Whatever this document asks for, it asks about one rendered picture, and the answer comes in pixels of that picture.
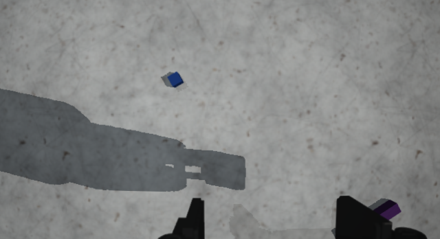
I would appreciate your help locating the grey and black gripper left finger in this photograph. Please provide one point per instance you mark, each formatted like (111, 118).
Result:
(191, 227)

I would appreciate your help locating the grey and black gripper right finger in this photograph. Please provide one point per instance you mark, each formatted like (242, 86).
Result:
(356, 221)

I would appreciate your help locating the purple rod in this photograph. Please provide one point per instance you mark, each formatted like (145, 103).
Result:
(389, 209)

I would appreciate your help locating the small blue cube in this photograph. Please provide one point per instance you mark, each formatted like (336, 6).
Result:
(175, 79)

